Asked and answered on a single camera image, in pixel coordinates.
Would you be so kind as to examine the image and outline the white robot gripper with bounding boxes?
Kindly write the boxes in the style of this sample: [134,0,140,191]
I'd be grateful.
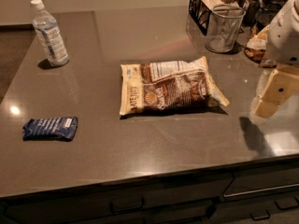
[251,0,299,119]

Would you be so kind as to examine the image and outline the dark cabinet drawer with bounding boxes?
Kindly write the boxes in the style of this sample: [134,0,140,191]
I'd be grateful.
[1,174,233,224]
[218,161,299,224]

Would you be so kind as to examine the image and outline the wire mesh cup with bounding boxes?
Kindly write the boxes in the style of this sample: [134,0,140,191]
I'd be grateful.
[205,4,246,53]

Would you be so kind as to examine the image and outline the brown Late July chip bag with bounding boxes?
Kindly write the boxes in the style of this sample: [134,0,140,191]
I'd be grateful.
[120,56,229,116]

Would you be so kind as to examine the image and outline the glass snack jar black lid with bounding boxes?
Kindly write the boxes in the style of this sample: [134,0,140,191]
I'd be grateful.
[244,25,269,63]

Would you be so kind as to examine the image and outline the blue RXBAR blueberry bar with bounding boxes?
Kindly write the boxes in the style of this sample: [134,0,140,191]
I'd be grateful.
[22,117,78,142]

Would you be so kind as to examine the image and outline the dark cabinet drawer left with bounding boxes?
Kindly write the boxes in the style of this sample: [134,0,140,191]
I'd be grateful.
[1,174,233,224]

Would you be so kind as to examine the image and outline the clear plastic water bottle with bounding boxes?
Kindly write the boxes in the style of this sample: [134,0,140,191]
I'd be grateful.
[30,0,69,67]

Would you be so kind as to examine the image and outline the black wire rack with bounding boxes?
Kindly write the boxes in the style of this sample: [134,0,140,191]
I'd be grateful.
[189,0,249,35]

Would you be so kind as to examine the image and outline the dark cabinet drawer right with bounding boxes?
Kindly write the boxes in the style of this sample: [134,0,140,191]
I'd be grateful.
[218,161,299,224]

